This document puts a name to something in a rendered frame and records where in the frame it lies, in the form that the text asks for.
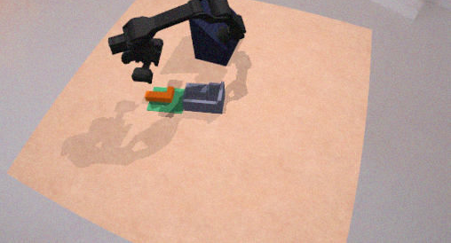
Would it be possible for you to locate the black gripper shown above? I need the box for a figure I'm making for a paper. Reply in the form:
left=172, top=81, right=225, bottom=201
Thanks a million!
left=131, top=38, right=163, bottom=84

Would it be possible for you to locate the orange block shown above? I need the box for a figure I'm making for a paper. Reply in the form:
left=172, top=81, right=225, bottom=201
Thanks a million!
left=144, top=86, right=175, bottom=103

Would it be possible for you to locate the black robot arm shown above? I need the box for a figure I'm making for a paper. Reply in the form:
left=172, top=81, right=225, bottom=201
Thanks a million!
left=108, top=0, right=246, bottom=65

